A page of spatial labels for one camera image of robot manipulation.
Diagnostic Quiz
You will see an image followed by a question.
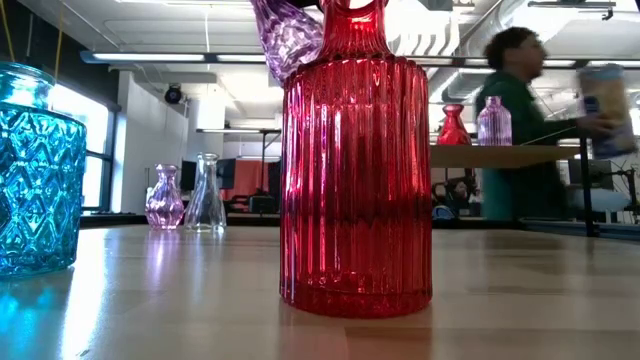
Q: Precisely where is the pink conical glass vase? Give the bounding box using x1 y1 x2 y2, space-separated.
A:
249 0 326 87

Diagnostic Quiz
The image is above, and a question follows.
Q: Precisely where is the red ribbed glass vase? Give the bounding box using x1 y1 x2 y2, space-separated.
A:
278 0 434 320

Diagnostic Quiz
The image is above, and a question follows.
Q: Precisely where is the red conical glass vase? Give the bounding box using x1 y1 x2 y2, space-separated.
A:
436 103 473 147

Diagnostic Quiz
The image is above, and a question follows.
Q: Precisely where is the purple ribbed glass vase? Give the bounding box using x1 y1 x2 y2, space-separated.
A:
475 95 513 147

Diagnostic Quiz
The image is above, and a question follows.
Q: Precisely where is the clear conical glass vase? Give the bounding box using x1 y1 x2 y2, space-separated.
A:
183 152 228 234

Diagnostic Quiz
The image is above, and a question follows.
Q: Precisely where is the black ceiling spotlight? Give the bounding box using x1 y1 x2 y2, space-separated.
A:
163 83 185 105

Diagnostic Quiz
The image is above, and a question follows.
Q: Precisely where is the ceiling light strip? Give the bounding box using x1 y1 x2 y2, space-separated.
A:
79 49 640 70

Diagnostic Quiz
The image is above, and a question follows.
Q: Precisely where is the orange partition panel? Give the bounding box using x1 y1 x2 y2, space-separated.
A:
220 159 282 201

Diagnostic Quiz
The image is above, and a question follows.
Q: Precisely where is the black computer monitor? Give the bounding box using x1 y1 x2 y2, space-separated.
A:
568 159 615 191
180 158 237 191

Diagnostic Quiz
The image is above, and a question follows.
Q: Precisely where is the person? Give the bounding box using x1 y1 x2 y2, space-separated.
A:
473 25 621 224
452 179 474 211

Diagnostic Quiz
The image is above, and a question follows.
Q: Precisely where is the small pink glass vase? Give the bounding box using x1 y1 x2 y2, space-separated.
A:
144 163 186 231

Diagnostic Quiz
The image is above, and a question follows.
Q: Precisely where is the blue bag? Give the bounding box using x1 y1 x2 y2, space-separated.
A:
432 204 460 222

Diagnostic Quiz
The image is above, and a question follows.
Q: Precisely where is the person's hand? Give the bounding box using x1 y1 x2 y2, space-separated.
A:
574 113 619 140

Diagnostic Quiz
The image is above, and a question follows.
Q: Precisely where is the white printed container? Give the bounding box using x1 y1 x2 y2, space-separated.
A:
577 63 639 160

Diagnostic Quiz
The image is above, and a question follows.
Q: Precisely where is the blue textured glass vase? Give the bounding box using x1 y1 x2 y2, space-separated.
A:
0 61 88 279

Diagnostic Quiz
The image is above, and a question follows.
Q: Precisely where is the silver ventilation duct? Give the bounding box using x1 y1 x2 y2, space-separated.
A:
442 0 551 104

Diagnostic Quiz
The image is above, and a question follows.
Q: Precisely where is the wooden shelf black frame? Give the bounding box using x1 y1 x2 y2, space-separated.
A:
429 125 601 239

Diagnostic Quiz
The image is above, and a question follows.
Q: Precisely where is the window with black frame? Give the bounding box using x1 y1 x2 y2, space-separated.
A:
48 82 120 214

